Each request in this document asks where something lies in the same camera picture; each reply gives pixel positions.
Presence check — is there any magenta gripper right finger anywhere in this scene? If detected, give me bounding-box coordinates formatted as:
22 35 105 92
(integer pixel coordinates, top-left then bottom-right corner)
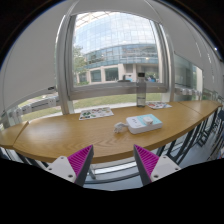
133 143 182 187

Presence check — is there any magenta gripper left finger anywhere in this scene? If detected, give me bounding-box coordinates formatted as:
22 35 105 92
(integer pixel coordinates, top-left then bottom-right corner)
45 144 95 187

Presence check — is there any white charger cube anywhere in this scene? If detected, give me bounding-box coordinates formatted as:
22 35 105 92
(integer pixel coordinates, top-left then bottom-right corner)
143 116 153 125

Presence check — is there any white power strip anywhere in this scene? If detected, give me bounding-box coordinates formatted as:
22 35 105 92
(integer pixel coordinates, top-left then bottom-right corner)
126 114 163 134

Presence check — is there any colourful sticker sheet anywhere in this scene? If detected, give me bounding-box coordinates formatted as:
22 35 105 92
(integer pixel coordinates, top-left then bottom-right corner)
79 107 113 120

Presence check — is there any small printed leaflet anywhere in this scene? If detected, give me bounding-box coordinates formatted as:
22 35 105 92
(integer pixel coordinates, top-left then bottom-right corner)
147 102 172 109

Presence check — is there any wooden side table left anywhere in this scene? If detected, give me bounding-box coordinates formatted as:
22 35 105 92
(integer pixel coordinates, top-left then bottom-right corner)
0 121 29 148

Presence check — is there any wooden side table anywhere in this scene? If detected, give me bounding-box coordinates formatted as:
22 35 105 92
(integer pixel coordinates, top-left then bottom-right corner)
181 100 222 119
0 121 29 148

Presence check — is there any clear water bottle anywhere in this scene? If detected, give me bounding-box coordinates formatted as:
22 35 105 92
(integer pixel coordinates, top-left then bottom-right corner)
136 73 146 107

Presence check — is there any wooden side table right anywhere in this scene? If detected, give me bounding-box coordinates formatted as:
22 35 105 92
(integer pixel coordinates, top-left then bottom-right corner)
181 100 222 119

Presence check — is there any white window frame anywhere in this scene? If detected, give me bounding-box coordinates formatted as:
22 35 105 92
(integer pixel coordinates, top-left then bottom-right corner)
55 0 174 114

